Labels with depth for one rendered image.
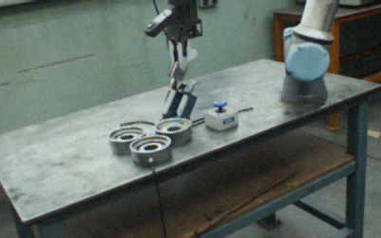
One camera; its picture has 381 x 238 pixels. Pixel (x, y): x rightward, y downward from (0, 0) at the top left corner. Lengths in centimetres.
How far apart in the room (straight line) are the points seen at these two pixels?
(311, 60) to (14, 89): 187
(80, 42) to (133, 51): 36
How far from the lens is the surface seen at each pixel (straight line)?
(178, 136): 125
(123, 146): 124
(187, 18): 137
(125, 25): 294
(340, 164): 167
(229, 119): 132
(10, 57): 274
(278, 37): 351
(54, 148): 139
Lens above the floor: 131
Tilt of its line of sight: 21 degrees down
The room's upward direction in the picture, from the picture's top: 7 degrees counter-clockwise
